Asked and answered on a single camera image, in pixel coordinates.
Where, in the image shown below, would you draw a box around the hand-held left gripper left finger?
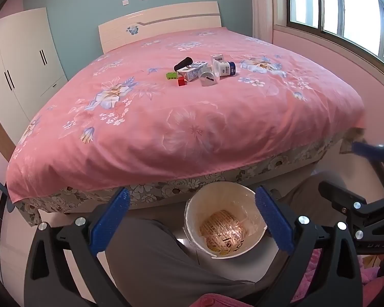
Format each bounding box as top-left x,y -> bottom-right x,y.
23,187 -> 132,307

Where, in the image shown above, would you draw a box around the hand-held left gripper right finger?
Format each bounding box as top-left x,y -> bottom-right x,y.
254,185 -> 364,307

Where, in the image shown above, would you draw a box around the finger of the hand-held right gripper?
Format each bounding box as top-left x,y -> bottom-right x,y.
318,181 -> 384,241
352,140 -> 384,196

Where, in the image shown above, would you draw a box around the white paper bowl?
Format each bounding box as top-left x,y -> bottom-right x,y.
183,182 -> 268,259

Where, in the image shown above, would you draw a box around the clear plastic cup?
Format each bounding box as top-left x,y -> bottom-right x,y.
200,65 -> 219,87

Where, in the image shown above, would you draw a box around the white milk carton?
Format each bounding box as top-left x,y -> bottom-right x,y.
177,61 -> 208,82

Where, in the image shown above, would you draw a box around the crumpled printed wrapper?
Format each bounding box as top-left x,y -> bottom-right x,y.
200,209 -> 246,252

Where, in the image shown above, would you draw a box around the grey trousers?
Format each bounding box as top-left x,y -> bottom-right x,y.
107,169 -> 384,307

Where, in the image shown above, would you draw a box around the grey floral bed sheet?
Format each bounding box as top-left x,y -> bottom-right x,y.
13,128 -> 366,227

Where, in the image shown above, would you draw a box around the window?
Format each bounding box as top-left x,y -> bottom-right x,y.
284,0 -> 384,71

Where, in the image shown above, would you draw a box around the white bottle with blue cap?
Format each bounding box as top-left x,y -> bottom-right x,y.
218,61 -> 237,77

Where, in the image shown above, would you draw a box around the black cylinder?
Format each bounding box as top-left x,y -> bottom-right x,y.
174,57 -> 193,72

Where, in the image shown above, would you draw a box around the pale curtain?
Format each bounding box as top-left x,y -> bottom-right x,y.
250,0 -> 275,43

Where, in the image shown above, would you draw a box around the white wardrobe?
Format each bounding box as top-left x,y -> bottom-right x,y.
0,7 -> 68,141

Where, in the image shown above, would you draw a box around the cream bed headboard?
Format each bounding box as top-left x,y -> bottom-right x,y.
98,2 -> 223,54

